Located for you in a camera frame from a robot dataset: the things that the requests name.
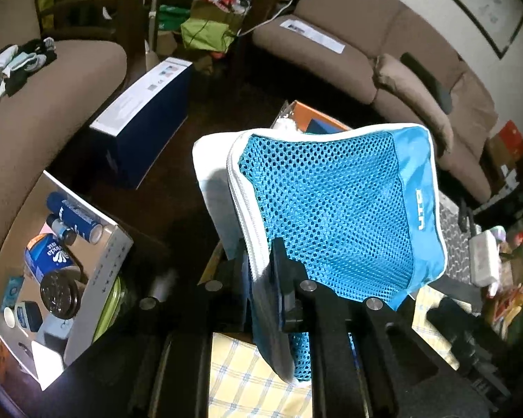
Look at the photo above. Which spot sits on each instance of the white cardboard box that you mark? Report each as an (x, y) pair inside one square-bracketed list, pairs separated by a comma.
[(100, 270)]

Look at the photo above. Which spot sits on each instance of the blue white jar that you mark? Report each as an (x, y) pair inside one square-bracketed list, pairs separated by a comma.
[(28, 313)]

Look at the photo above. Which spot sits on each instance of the pastel toy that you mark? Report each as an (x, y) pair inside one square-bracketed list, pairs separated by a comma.
[(499, 234)]

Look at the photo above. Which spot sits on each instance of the green container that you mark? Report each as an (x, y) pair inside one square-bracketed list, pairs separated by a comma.
[(113, 305)]

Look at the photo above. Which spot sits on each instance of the orange cardboard box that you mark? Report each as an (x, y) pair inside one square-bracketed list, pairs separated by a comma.
[(314, 111)]

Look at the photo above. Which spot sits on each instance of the black remote control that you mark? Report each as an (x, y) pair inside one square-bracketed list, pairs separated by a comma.
[(464, 217)]

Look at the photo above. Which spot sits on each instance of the blue round tin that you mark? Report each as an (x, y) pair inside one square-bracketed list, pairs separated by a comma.
[(48, 257)]

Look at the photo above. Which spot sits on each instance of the blue mesh pouch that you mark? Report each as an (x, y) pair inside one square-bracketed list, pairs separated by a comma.
[(340, 209)]

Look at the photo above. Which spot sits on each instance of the brown cushion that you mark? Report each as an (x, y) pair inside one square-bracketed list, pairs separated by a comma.
[(401, 82)]

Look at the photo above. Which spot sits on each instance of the black jar lid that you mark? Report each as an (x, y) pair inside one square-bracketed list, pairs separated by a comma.
[(63, 294)]

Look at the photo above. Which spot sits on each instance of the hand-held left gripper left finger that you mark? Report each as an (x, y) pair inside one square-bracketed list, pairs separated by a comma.
[(244, 296)]

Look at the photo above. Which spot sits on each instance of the green bag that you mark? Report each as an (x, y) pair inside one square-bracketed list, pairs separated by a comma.
[(205, 35)]

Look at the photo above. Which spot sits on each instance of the blue box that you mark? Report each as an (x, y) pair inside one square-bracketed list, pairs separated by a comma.
[(322, 127)]

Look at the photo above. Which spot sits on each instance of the pile of socks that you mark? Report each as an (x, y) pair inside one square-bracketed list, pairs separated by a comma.
[(13, 65)]

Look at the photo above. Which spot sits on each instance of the pile of colourful boxes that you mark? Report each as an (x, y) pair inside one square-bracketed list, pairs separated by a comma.
[(512, 135)]

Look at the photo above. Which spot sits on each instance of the yellow checked cloth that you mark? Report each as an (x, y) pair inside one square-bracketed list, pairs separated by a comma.
[(244, 379)]

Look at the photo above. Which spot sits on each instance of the brown armchair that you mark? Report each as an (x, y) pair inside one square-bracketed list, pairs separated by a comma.
[(48, 96)]

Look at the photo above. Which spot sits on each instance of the blue white mask packet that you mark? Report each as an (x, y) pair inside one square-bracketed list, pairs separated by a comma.
[(209, 183)]

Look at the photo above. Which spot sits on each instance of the white lamp pole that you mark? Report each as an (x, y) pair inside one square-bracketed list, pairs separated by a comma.
[(153, 17)]

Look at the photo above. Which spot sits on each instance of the dark wooden chair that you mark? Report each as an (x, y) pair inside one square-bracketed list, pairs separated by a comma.
[(91, 8)]

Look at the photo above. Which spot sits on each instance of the blue spray can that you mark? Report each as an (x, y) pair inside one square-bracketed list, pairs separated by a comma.
[(74, 217)]

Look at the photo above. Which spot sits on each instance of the white tissue box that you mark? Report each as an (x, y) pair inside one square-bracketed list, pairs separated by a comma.
[(483, 257)]

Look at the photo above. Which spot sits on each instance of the small dark can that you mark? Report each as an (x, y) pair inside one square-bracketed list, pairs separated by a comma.
[(61, 230)]

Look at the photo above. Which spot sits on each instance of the brown sofa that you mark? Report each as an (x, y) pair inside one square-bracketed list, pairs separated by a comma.
[(344, 17)]

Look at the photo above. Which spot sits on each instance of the long navy white box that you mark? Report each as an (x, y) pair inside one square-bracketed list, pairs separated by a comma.
[(144, 139)]

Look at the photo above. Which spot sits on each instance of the white plastic bag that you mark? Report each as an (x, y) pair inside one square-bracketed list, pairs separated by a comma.
[(287, 122)]

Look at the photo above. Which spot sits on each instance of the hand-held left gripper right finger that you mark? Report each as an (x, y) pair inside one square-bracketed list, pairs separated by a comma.
[(281, 283)]

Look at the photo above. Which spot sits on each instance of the white paper sheet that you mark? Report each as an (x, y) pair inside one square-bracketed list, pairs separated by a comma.
[(309, 32)]

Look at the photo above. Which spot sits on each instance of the teal small packet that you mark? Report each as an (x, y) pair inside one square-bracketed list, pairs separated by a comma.
[(12, 289)]

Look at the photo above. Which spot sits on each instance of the grey stone-pattern blanket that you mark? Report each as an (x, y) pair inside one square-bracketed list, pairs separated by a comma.
[(451, 235)]

